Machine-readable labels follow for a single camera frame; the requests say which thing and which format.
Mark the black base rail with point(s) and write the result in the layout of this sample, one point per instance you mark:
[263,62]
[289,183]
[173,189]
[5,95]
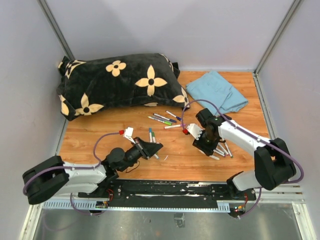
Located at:
[166,194]

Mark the purple cap marker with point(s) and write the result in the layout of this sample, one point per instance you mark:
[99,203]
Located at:
[219,152]

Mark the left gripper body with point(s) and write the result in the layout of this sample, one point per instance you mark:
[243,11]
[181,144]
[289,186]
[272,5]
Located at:
[142,150]

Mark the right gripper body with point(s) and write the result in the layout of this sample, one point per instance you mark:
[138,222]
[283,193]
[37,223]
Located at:
[206,143]

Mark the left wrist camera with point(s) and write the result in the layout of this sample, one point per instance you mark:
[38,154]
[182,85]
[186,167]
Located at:
[128,134]

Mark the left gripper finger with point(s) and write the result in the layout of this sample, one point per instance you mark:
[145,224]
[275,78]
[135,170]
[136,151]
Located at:
[150,152]
[149,145]

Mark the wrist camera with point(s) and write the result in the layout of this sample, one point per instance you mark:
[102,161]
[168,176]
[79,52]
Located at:
[128,134]
[194,130]

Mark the light blue folded cloth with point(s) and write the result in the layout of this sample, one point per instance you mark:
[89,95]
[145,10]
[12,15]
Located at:
[223,97]

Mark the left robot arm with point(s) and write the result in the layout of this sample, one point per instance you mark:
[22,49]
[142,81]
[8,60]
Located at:
[54,176]

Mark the navy cap marker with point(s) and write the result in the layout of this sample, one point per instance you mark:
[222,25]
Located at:
[165,118]

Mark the black floral pillow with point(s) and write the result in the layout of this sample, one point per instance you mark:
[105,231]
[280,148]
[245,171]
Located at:
[146,79]

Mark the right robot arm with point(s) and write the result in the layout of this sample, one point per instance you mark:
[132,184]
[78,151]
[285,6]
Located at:
[273,164]

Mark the magenta cap marker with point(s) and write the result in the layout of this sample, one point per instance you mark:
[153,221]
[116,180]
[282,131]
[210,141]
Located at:
[172,126]

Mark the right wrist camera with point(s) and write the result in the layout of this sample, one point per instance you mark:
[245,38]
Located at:
[194,130]

